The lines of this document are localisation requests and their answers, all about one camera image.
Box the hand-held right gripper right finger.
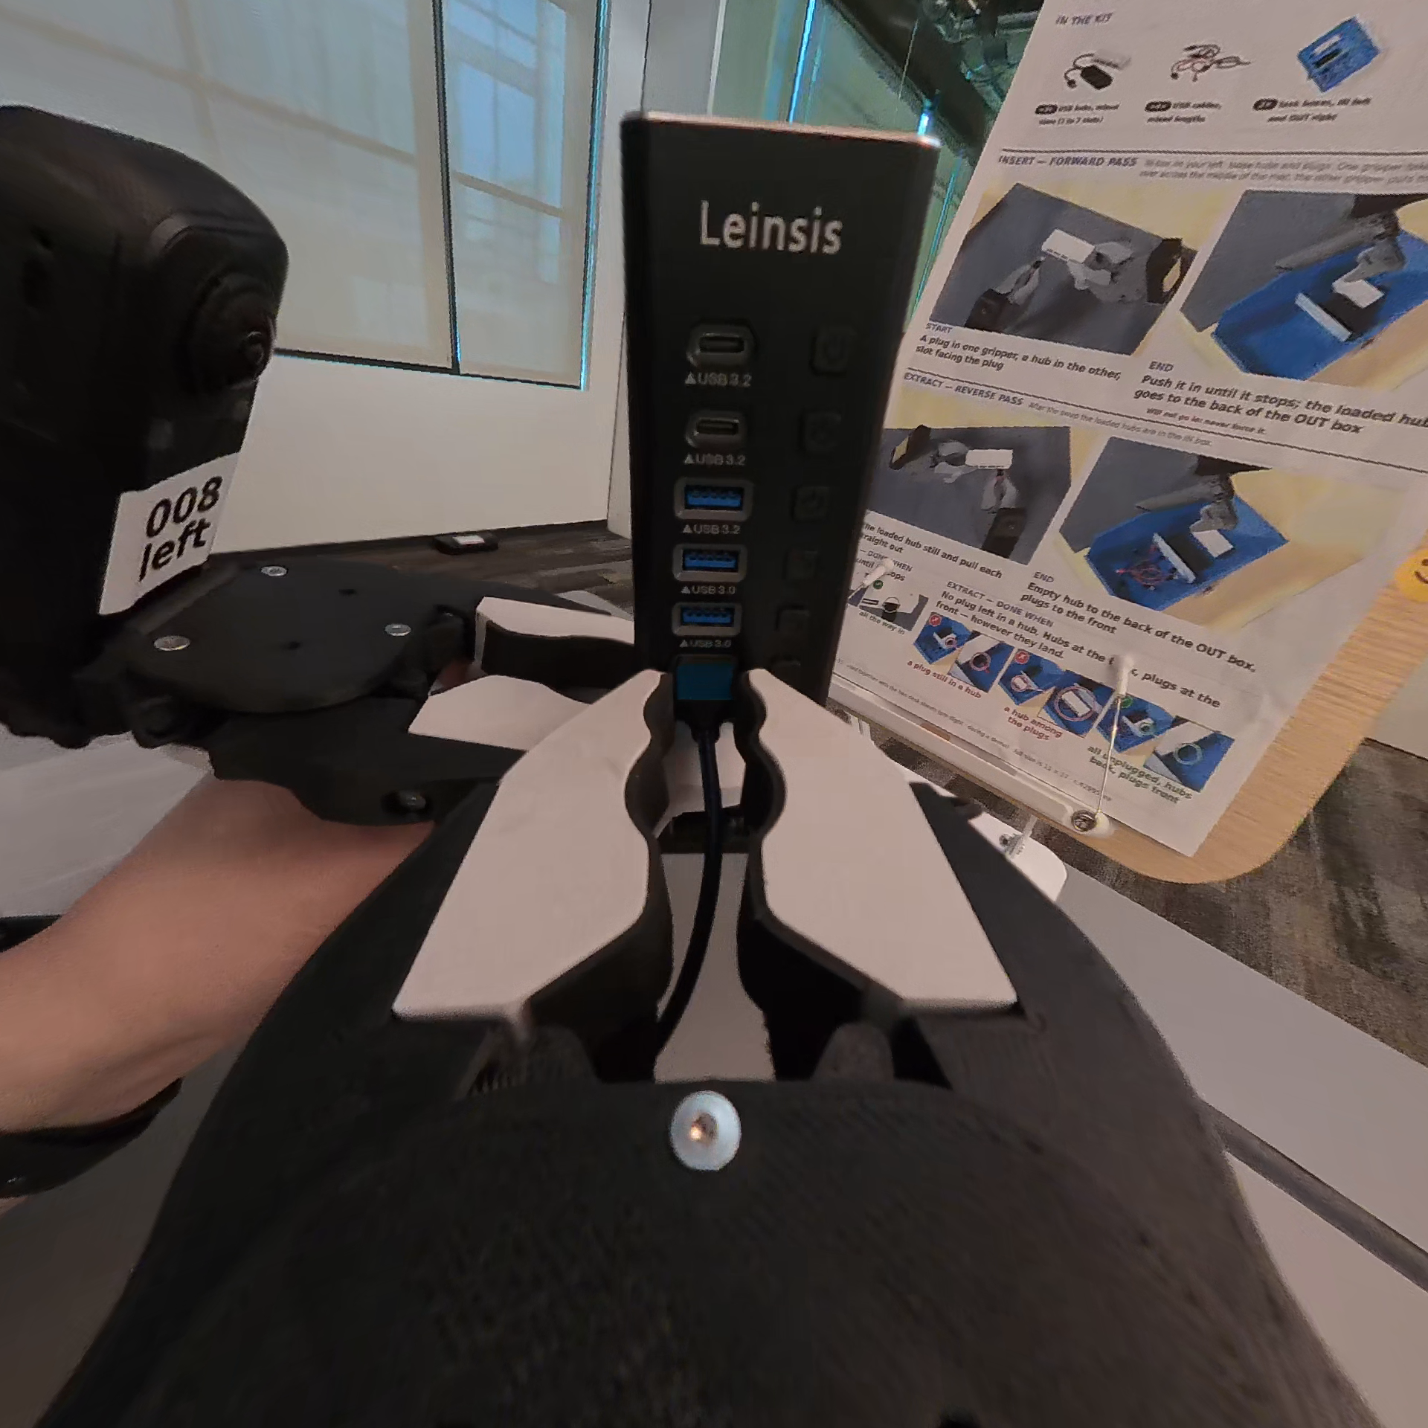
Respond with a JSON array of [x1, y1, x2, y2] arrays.
[[740, 666, 1024, 1082]]

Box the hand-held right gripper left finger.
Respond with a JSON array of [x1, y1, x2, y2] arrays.
[[391, 668, 674, 1082]]

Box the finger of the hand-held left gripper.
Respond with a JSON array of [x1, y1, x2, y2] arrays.
[[471, 596, 639, 678], [406, 678, 610, 755]]

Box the blue braided USB cable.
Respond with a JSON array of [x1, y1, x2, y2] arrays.
[[657, 656, 740, 1056]]

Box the black multi-port USB hub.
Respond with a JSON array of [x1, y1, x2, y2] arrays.
[[617, 109, 946, 721]]

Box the person's left hand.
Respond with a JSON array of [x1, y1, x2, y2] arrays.
[[0, 775, 435, 1131]]

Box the large window with blinds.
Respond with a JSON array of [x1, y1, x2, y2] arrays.
[[0, 0, 613, 390]]

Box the printed instruction sheet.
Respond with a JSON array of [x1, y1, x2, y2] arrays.
[[831, 0, 1428, 861]]

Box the instruction sheet on stand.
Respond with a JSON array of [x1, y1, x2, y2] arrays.
[[1071, 546, 1428, 863]]

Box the grey metal rod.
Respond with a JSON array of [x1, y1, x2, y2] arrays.
[[1214, 1114, 1428, 1265]]

